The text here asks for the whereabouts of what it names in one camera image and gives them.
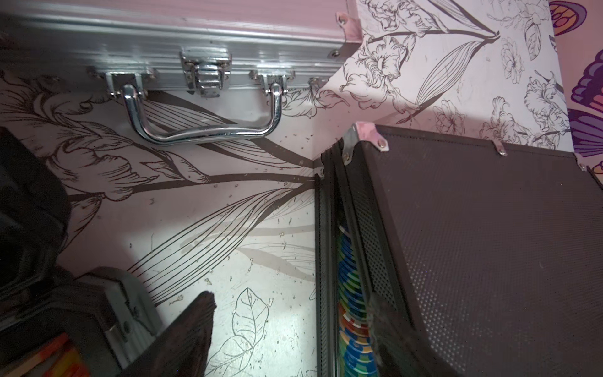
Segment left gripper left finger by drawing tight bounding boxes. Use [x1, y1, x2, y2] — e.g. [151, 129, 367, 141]
[121, 291, 217, 377]

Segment black poker case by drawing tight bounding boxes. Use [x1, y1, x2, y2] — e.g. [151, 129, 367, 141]
[316, 122, 602, 376]

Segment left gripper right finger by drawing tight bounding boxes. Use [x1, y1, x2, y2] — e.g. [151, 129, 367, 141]
[367, 294, 458, 376]

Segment small silver poker case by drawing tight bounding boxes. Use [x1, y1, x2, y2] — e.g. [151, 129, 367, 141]
[1, 1, 363, 146]

